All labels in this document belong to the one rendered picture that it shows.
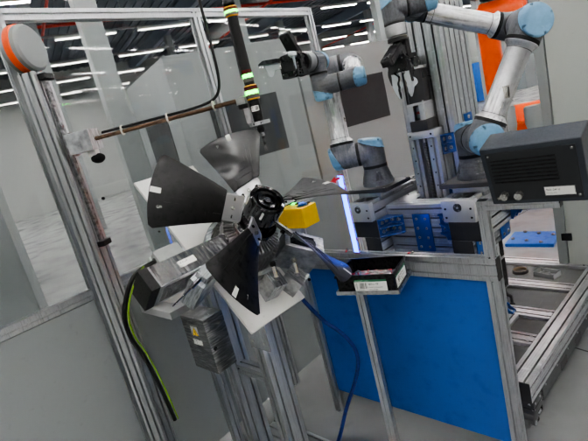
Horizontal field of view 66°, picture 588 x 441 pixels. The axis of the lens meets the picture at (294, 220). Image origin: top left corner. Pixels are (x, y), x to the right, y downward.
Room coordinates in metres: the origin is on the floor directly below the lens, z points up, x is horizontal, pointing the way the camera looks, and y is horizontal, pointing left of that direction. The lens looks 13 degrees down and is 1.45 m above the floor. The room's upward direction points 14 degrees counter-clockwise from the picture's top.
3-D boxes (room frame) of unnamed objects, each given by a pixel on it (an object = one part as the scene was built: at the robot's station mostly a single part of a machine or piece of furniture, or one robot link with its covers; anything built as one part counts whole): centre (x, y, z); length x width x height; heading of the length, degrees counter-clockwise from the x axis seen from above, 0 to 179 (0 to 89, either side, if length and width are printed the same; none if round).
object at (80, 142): (1.62, 0.65, 1.54); 0.10 x 0.07 x 0.08; 79
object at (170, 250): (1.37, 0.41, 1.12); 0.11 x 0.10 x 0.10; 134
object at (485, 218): (1.38, -0.60, 0.96); 0.03 x 0.03 x 0.20; 44
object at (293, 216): (1.97, -0.02, 1.02); 0.16 x 0.10 x 0.11; 44
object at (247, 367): (1.57, 0.28, 0.56); 0.19 x 0.04 x 0.04; 44
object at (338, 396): (1.99, 0.00, 0.39); 0.04 x 0.04 x 0.78; 44
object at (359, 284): (1.52, -0.22, 0.84); 0.22 x 0.17 x 0.07; 59
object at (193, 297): (1.31, 0.33, 1.03); 0.15 x 0.10 x 0.14; 44
